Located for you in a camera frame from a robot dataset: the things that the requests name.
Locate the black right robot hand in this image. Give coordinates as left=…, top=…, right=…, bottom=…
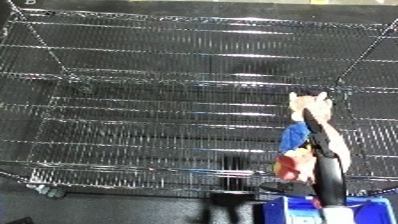
left=257, top=108, right=351, bottom=209

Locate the pink soft toy blue cape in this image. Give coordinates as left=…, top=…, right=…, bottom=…
left=273, top=91, right=356, bottom=185

